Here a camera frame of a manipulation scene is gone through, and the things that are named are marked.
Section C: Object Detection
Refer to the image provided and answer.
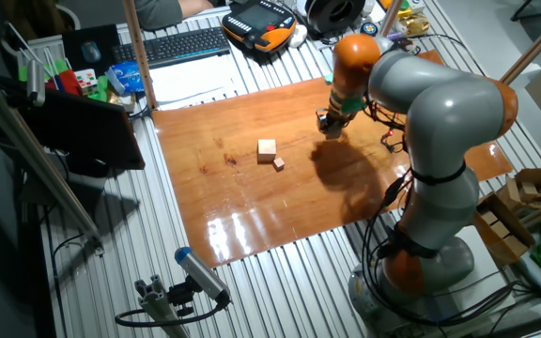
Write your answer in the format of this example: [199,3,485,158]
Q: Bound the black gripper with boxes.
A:
[322,104,348,139]

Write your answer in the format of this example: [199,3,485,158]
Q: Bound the person forearm grey sleeve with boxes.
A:
[133,0,216,32]

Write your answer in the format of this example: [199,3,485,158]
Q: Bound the large wooden block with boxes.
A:
[255,138,278,164]

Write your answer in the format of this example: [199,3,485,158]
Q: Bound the white rounded object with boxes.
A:
[288,23,309,50]

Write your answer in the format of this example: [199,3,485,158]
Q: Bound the black filament spool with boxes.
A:
[304,0,367,36]

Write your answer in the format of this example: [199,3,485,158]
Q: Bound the glossy wooden board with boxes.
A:
[150,49,515,269]

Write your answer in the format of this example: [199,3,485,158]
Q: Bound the orange and black teach pendant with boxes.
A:
[221,0,299,54]

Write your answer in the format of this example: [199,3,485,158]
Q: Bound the gold foil packet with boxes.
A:
[398,12,432,38]

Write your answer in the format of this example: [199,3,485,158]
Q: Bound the white paper sheets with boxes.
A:
[147,53,249,112]

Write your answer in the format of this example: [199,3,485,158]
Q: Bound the black computer keyboard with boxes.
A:
[111,25,232,70]

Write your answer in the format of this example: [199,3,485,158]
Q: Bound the open cardboard box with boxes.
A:
[472,192,537,268]

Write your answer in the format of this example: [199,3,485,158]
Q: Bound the cardboard box with flaps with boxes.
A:
[495,167,541,213]

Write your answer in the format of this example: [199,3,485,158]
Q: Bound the blue plastic packet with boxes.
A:
[108,60,147,94]

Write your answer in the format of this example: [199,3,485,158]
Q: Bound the short aluminium profile stand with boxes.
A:
[133,273,192,338]

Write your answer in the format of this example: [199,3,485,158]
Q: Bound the white rolled tube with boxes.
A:
[513,252,541,304]

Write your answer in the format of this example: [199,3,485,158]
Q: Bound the black monitor panel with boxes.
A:
[0,73,147,172]

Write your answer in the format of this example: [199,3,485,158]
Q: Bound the colourful puzzle cube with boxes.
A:
[73,68,100,96]

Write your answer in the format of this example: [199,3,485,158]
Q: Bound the grey computer mouse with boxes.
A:
[80,39,103,65]

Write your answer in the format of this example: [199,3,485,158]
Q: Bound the red box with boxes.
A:
[46,69,84,98]

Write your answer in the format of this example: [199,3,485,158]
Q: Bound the black mouse pad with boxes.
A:
[60,23,122,79]

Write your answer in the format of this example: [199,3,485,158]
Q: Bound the long aluminium profile beam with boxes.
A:
[0,77,106,255]

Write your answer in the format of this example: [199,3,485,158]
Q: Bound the white sticks bundle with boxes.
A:
[6,20,73,91]

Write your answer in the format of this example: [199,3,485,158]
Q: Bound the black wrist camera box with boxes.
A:
[316,108,331,134]

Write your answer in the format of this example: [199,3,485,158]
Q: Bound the red and black wires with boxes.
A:
[363,92,411,155]

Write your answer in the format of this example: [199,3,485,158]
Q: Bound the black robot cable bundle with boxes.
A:
[361,172,531,330]

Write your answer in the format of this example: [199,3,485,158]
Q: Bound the silver camera blue end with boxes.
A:
[174,246,233,305]

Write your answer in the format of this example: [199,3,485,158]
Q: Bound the black camera bracket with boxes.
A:
[166,276,197,317]

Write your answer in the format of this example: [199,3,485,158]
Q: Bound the black camera cable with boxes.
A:
[114,290,232,329]

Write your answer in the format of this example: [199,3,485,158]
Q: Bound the grey camera on beam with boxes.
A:
[25,57,47,109]

